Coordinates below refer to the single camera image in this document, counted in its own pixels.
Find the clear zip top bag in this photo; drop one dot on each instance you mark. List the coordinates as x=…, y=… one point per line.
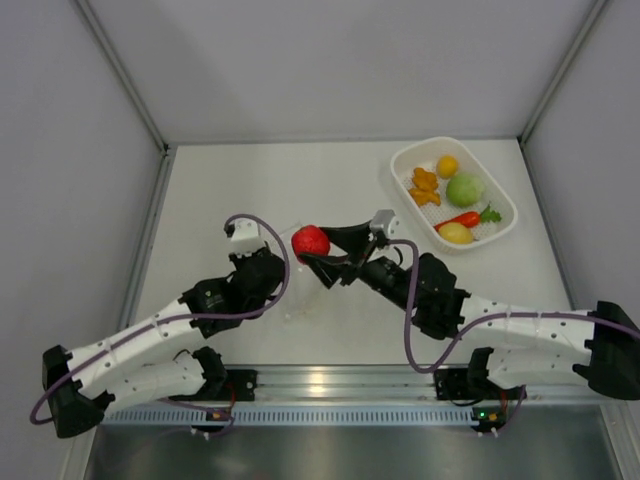
x=304, y=293

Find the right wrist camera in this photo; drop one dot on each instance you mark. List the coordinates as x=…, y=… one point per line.
x=384, y=223

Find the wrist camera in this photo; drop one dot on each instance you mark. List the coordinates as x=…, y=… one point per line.
x=384, y=223
x=244, y=237

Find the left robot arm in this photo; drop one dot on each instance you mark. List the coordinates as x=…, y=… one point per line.
x=165, y=356

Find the aluminium mounting rail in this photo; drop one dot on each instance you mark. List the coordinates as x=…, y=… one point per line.
x=342, y=384

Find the fake carrot with green leaves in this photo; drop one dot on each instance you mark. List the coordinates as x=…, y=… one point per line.
x=472, y=219

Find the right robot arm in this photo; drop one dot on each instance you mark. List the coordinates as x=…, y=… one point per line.
x=512, y=347

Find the green fake cabbage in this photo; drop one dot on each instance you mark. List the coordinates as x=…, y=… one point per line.
x=465, y=189

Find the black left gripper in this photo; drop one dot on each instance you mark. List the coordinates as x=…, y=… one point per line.
x=237, y=261

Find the orange fake fruit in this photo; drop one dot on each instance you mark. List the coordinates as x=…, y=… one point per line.
x=424, y=188

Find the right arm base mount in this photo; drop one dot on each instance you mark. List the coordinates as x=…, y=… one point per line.
x=462, y=385

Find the yellow fake lemon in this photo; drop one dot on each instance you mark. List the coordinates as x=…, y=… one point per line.
x=447, y=166

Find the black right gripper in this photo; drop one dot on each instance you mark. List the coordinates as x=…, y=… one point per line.
x=354, y=240

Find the white slotted cable duct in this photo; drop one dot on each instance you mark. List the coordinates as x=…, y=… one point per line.
x=255, y=415

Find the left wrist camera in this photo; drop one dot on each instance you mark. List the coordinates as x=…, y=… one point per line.
x=244, y=237

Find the white perforated plastic basket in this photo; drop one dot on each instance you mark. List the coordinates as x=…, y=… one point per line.
x=425, y=154

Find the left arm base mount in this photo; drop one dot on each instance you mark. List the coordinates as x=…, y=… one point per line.
x=239, y=385

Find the yellow fake pear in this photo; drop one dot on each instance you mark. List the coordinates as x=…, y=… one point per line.
x=456, y=233

